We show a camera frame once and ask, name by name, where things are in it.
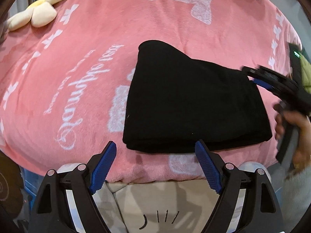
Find black pants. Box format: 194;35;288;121
123;40;272;154

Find cream flower plush pillow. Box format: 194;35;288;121
7;0;62;32

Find person's right hand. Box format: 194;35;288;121
273;104;310;172

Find brown round wooden furniture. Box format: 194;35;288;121
0;152;24;219

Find white grey patterned bed sheet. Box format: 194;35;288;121
57;161;273;233

